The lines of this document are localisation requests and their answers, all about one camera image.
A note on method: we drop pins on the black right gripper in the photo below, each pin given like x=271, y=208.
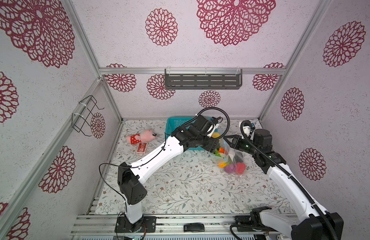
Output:
x=236, y=142

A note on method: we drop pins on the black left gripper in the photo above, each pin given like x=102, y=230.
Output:
x=211, y=145

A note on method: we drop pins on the dark eggplant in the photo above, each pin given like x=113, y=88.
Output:
x=238, y=158

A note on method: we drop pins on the clear zip top bag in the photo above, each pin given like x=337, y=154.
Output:
x=229, y=154

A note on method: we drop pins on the yellow green potato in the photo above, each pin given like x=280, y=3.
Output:
x=215, y=135

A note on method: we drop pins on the green yellow cucumber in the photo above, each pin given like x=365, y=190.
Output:
x=222, y=163

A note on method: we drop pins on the purple onion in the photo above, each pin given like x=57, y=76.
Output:
x=230, y=169

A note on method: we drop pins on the white radish with leaves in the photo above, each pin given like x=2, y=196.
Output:
x=219, y=155

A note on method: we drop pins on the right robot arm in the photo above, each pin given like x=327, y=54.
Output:
x=312, y=221

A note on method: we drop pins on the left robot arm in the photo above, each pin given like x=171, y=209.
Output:
x=132, y=177

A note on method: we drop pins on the teal plastic basket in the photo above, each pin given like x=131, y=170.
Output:
x=172, y=124

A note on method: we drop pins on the red card pack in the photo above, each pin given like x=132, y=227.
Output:
x=142, y=148

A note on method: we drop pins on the grey wall shelf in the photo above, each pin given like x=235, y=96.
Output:
x=203, y=80

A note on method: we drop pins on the small black device on rail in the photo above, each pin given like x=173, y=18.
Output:
x=194, y=228

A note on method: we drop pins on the black wire wall rack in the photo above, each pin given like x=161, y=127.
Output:
x=89, y=121

